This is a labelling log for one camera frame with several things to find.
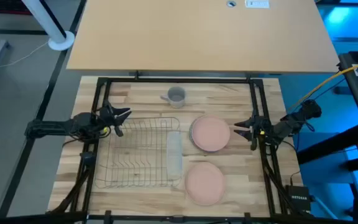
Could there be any white floor cable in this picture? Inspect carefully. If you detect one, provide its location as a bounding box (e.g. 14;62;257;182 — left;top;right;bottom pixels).
0;41;50;72

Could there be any white pole with round base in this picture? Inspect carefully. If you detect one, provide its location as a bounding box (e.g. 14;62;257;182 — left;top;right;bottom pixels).
22;0;76;52

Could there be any blue cable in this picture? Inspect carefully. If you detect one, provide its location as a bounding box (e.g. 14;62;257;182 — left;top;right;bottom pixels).
290;77;347;133

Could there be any white desk power outlet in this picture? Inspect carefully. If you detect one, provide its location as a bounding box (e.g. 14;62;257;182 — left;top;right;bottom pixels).
245;0;270;9

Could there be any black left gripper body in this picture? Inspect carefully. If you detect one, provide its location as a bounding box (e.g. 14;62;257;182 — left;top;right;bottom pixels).
99;104;126;138

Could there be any translucent white cutlery holder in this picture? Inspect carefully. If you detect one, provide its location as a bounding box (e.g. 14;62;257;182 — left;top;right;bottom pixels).
165;131;183;181

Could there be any black metal table frame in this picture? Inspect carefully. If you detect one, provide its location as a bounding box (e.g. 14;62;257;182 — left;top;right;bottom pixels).
45;70;315;224

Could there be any black Netgear network switch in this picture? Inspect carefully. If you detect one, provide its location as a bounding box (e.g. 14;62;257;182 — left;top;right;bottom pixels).
285;185;312;212

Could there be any black side table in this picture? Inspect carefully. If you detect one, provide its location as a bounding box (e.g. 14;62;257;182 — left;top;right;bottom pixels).
337;37;358;224

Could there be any tan wooden desk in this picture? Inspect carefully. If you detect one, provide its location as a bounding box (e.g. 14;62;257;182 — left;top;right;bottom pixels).
66;0;341;74

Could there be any yellow cable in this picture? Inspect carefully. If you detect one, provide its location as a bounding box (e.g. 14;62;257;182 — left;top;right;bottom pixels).
287;57;358;110

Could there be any pink plate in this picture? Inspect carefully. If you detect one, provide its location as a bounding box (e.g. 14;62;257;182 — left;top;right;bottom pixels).
184;161;226;207
191;115;231;152

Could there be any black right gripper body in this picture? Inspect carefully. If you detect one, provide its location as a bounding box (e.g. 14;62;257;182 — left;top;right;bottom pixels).
249;114;273;152

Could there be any grey wire dish rack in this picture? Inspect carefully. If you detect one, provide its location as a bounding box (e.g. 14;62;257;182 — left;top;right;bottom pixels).
94;116;183;190

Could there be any grey ceramic mug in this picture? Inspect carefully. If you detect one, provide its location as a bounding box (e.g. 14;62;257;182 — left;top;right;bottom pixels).
160;86;187;109

